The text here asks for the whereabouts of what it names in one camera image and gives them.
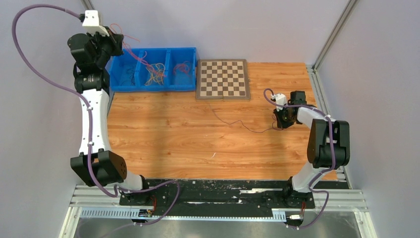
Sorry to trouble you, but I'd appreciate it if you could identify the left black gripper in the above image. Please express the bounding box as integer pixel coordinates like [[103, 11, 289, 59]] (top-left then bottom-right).
[[86, 27, 124, 68]]

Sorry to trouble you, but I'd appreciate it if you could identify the dark purple wire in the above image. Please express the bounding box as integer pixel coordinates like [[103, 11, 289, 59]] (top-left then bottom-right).
[[118, 67, 137, 87], [209, 102, 283, 134]]

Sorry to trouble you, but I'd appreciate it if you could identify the red orange wire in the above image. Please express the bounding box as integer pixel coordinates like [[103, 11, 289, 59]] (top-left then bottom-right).
[[172, 61, 193, 77]]

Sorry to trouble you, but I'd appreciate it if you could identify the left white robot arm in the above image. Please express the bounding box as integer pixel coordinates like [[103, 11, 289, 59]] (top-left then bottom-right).
[[67, 33, 152, 205]]

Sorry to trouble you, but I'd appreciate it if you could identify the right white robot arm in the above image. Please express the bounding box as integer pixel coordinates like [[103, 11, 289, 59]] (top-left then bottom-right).
[[270, 91, 350, 207]]

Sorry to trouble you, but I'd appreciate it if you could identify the blue three-compartment bin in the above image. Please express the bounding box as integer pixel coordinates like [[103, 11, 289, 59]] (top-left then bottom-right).
[[109, 48, 197, 92]]

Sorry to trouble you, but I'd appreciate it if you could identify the wooden chessboard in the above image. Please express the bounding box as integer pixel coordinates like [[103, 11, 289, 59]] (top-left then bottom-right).
[[196, 59, 251, 100]]

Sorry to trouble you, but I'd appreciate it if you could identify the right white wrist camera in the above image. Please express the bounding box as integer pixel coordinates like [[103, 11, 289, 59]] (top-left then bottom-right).
[[271, 93, 287, 112]]

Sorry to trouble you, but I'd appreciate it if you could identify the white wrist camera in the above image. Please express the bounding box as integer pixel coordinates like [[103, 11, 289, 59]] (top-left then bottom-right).
[[271, 93, 287, 112], [82, 10, 109, 37]]

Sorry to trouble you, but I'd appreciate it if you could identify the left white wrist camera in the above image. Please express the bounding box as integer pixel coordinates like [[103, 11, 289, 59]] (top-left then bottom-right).
[[82, 10, 109, 37]]

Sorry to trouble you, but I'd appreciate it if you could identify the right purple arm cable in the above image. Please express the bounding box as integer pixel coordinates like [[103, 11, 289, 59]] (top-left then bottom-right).
[[263, 88, 337, 230]]

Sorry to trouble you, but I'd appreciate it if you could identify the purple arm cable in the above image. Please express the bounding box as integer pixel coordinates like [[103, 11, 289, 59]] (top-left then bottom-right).
[[12, 3, 182, 238], [263, 88, 337, 230]]

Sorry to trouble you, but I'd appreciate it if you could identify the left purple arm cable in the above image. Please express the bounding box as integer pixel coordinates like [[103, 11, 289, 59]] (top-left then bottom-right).
[[12, 3, 182, 238]]

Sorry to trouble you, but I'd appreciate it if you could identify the white slotted cable duct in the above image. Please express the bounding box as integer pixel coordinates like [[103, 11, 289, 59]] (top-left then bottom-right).
[[80, 209, 287, 222]]

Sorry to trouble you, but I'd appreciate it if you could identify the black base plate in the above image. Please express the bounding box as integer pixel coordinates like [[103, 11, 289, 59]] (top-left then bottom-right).
[[119, 179, 315, 218]]

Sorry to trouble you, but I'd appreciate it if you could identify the aluminium frame rail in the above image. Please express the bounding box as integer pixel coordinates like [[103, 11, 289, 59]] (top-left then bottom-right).
[[59, 179, 376, 238]]

